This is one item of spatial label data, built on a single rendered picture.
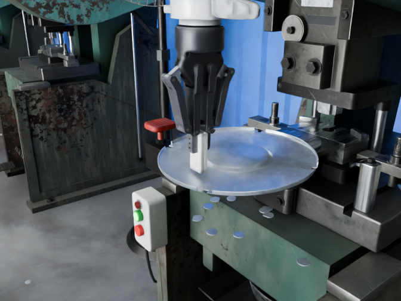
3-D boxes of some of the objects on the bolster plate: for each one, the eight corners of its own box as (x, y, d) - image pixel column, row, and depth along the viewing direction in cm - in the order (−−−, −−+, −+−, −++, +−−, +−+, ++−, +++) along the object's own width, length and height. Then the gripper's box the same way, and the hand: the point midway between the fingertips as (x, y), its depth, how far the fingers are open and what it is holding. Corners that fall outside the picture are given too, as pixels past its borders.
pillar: (376, 155, 89) (387, 92, 84) (367, 152, 91) (377, 89, 85) (382, 153, 90) (393, 90, 85) (373, 150, 92) (383, 88, 87)
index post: (366, 214, 72) (375, 163, 68) (351, 207, 74) (358, 157, 71) (375, 209, 73) (383, 159, 70) (360, 202, 76) (367, 154, 72)
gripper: (217, 20, 68) (214, 154, 77) (149, 23, 60) (154, 172, 69) (249, 24, 62) (241, 168, 71) (178, 27, 55) (179, 188, 64)
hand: (199, 150), depth 69 cm, fingers closed
